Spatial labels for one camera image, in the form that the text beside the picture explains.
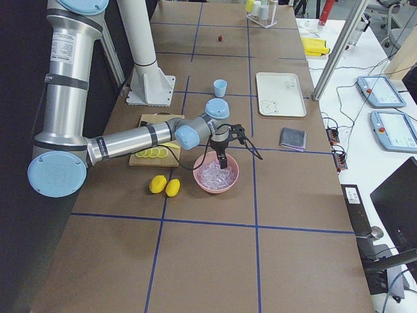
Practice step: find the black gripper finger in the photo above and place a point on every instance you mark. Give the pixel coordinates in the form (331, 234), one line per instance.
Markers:
(222, 158)

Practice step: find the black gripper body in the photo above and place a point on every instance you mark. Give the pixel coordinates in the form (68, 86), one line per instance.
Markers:
(218, 145)

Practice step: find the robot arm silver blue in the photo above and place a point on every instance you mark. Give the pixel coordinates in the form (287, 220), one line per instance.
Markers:
(61, 153)

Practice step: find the pink bowl of ice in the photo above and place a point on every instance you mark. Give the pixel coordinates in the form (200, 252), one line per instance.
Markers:
(210, 177)

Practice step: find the light blue plastic cup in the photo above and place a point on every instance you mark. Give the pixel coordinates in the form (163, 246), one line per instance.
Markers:
(220, 87)

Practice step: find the grey cup on rack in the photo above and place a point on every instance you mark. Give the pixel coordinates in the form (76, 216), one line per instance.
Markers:
(263, 14)

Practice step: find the yellow cup on rack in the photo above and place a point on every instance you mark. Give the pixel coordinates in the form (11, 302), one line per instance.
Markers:
(249, 6)

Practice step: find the white cup on rack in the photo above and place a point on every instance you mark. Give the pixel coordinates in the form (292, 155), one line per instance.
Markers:
(256, 7)

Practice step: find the wooden cutting board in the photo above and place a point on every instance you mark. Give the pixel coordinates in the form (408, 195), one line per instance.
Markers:
(169, 160)

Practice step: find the yellow plastic knife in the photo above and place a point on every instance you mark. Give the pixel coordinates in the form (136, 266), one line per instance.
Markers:
(172, 145)

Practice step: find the yellow lemon near bowl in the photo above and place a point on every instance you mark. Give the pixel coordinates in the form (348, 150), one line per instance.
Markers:
(172, 188)

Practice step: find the lemon slices row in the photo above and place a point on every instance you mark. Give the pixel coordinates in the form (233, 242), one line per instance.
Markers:
(155, 152)

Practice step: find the yellow lemon far one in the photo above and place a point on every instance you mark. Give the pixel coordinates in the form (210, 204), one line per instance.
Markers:
(157, 184)

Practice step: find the folded grey cloth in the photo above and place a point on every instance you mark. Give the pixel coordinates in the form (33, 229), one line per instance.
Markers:
(293, 139)

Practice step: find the cream bear serving tray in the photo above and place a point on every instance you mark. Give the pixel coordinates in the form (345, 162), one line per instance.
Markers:
(279, 95)

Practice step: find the yellow folded towel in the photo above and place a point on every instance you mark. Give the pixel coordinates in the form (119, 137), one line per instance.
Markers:
(315, 46)

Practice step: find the teach pendant far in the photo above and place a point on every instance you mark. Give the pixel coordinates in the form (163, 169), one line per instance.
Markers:
(380, 92)

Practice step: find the teach pendant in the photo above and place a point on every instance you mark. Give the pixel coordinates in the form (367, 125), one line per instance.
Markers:
(394, 131)
(380, 92)

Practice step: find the teach pendant near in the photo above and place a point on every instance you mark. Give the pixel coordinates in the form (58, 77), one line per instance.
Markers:
(394, 131)

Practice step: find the black computer monitor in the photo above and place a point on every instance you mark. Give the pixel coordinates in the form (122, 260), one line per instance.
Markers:
(395, 203)

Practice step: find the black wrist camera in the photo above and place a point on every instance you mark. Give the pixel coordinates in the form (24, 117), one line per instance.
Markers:
(237, 132)

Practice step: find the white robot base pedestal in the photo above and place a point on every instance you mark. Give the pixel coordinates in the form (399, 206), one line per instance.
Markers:
(149, 85)

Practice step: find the aluminium frame post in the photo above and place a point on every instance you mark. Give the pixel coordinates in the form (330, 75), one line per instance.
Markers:
(354, 16)

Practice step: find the white wire cup rack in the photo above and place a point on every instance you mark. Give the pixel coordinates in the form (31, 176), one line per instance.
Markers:
(271, 21)

